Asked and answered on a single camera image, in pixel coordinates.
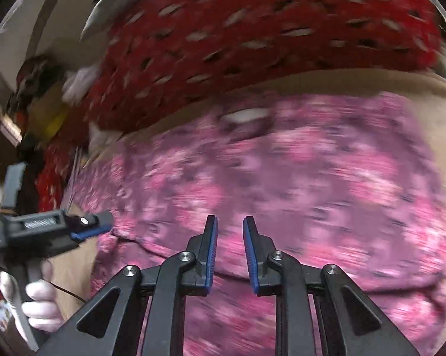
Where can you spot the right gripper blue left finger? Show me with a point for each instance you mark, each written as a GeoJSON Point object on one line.
{"type": "Point", "coordinates": [141, 311]}

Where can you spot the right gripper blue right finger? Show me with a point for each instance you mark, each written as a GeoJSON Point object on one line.
{"type": "Point", "coordinates": [319, 311]}

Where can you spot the purple floral shirt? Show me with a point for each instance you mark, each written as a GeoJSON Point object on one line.
{"type": "Point", "coordinates": [331, 179]}

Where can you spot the white gloved left hand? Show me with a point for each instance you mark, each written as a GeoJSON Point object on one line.
{"type": "Point", "coordinates": [42, 311]}

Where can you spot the beige fleece blanket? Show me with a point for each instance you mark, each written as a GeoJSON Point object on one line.
{"type": "Point", "coordinates": [426, 92]}

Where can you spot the yellow black item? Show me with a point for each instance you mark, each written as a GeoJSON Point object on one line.
{"type": "Point", "coordinates": [36, 106]}

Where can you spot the red patterned pillow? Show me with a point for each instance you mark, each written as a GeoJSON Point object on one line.
{"type": "Point", "coordinates": [165, 54]}

